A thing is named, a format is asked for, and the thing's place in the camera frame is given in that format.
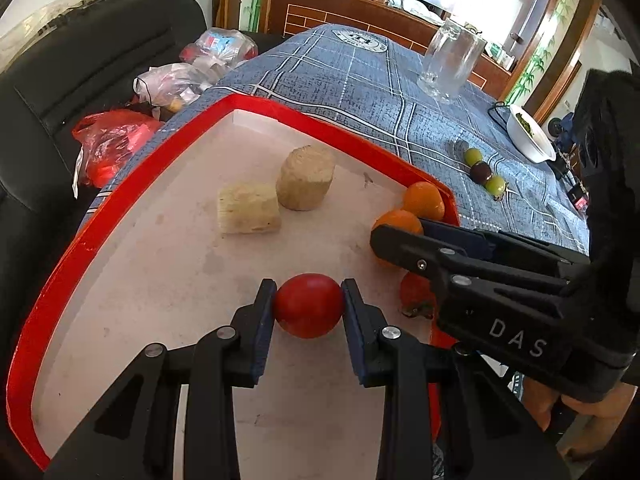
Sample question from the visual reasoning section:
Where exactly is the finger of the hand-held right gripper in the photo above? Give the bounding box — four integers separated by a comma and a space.
370, 224, 572, 302
422, 219, 592, 279

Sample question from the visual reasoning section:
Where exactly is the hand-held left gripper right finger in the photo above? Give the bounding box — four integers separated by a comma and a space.
341, 279, 571, 480

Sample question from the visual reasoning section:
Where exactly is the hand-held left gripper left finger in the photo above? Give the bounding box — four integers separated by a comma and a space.
45, 277, 278, 480

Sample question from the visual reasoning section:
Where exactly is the small orange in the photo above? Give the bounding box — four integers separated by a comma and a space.
402, 181, 446, 222
372, 209, 425, 236

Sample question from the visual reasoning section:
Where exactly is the small red tomato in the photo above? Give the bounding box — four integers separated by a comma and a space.
399, 272, 436, 318

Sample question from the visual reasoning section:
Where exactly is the large red tomato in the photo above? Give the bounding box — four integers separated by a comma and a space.
272, 273, 346, 339

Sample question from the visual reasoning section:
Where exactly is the red tray with white inside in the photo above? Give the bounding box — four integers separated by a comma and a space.
6, 94, 461, 471

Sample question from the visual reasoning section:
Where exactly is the peeled banana piece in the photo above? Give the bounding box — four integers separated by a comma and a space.
217, 182, 282, 235
276, 145, 337, 212

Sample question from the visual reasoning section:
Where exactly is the person's right hand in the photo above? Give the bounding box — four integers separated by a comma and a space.
522, 376, 640, 461

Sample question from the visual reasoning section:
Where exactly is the white bowl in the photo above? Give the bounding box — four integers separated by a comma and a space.
506, 105, 557, 163

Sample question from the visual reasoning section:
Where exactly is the clear glass mug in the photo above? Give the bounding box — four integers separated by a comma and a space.
417, 17, 487, 106

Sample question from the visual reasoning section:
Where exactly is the wooden partition counter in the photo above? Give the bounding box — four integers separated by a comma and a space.
220, 0, 601, 106

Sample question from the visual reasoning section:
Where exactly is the red plastic bag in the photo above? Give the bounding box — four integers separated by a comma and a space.
71, 109, 163, 188

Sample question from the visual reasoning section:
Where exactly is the clear bag with packets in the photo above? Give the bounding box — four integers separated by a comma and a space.
180, 27, 260, 73

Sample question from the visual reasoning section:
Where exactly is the clear plastic bag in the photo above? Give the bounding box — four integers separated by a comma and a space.
134, 62, 221, 113

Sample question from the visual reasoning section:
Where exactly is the black sofa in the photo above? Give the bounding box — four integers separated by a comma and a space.
0, 0, 211, 411

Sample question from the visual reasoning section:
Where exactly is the black cable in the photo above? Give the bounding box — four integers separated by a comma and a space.
487, 101, 511, 128

